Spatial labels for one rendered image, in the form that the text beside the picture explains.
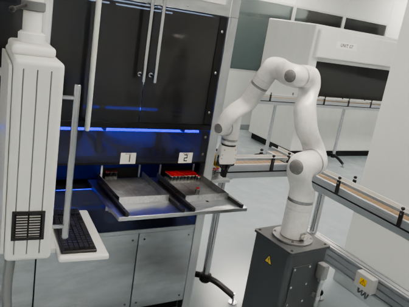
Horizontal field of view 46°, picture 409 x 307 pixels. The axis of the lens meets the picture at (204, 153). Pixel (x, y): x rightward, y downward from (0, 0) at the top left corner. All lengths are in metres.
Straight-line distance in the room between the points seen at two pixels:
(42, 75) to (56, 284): 1.33
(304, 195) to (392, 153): 1.43
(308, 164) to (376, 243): 1.66
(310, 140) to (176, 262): 1.20
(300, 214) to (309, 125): 0.40
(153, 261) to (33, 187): 1.21
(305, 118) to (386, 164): 1.49
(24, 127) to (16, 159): 0.12
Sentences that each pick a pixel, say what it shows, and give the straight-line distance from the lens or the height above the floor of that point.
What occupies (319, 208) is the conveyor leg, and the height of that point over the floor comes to 0.72.
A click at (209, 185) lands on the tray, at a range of 2.70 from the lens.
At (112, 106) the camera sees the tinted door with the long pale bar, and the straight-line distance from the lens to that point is 2.43.
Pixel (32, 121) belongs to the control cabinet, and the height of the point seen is 1.34.
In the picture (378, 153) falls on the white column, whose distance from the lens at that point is 3.59.
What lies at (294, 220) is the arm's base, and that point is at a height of 0.96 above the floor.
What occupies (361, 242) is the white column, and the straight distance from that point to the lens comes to 3.75.
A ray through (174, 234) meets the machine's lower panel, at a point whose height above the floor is 0.55.
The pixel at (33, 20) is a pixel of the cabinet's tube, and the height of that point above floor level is 1.67.
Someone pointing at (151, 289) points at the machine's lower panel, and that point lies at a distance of 2.97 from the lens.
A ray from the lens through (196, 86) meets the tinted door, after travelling 2.60.
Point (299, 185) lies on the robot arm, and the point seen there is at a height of 1.14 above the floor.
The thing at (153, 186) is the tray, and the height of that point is 0.89.
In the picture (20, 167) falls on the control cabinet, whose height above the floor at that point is 1.17.
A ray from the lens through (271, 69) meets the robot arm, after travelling 2.22.
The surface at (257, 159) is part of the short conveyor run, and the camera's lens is 3.13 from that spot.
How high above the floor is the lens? 1.77
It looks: 15 degrees down
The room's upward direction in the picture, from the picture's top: 9 degrees clockwise
